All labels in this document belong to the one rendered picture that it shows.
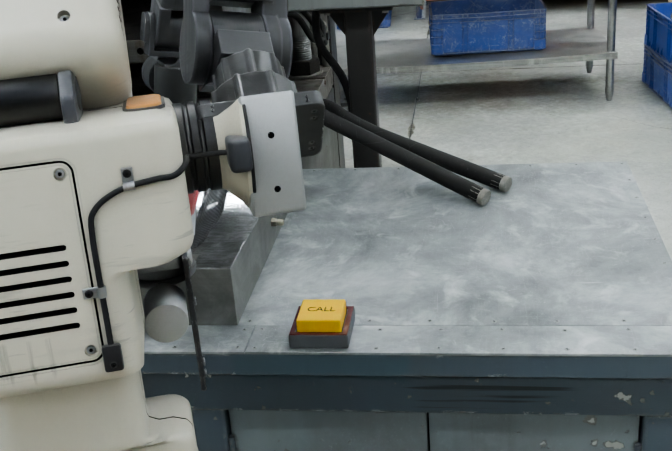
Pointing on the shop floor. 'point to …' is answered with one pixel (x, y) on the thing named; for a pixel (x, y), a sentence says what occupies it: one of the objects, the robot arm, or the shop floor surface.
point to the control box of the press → (354, 10)
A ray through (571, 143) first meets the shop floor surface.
